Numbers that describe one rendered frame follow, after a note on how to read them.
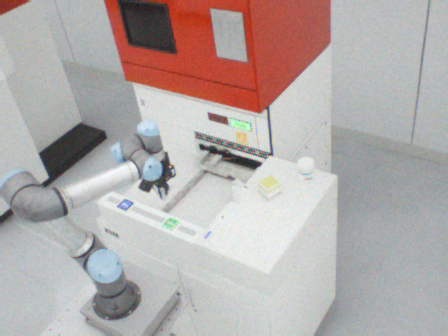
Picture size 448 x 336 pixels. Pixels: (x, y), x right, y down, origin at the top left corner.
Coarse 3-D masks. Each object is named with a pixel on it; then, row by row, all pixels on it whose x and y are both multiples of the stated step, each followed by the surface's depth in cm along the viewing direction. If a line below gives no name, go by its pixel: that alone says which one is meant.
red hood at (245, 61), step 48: (144, 0) 221; (192, 0) 206; (240, 0) 193; (288, 0) 217; (144, 48) 239; (192, 48) 222; (240, 48) 207; (288, 48) 229; (192, 96) 242; (240, 96) 224
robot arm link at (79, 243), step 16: (16, 176) 160; (32, 176) 164; (0, 192) 161; (16, 192) 155; (48, 224) 172; (64, 224) 176; (64, 240) 180; (80, 240) 184; (96, 240) 191; (80, 256) 186
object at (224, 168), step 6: (210, 156) 261; (204, 162) 258; (222, 162) 256; (228, 162) 256; (204, 168) 257; (210, 168) 254; (216, 168) 253; (222, 168) 253; (228, 168) 252; (234, 168) 252; (240, 168) 251; (246, 168) 250; (222, 174) 252; (234, 174) 248; (240, 174) 247; (246, 174) 247; (240, 180) 247; (246, 180) 244
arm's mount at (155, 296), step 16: (128, 272) 207; (144, 272) 206; (144, 288) 200; (160, 288) 199; (176, 288) 199; (96, 304) 195; (144, 304) 194; (160, 304) 193; (96, 320) 190; (112, 320) 189; (128, 320) 189; (144, 320) 188; (160, 320) 194
